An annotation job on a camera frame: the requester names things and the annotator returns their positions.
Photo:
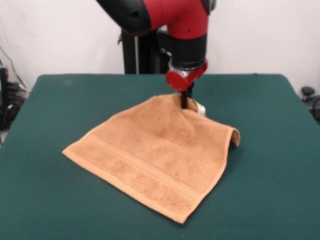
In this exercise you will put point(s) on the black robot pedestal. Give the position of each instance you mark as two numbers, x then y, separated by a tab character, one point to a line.
145	55

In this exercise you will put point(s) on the dark green table cloth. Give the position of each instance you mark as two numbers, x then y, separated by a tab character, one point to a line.
262	175

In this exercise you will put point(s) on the tan terry towel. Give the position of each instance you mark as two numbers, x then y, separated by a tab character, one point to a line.
155	155

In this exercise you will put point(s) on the black electronics box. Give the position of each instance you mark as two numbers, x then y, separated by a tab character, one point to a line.
3	85

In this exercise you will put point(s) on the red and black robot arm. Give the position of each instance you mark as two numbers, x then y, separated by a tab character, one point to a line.
185	47

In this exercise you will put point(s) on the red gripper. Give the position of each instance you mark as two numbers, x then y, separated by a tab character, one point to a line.
176	80

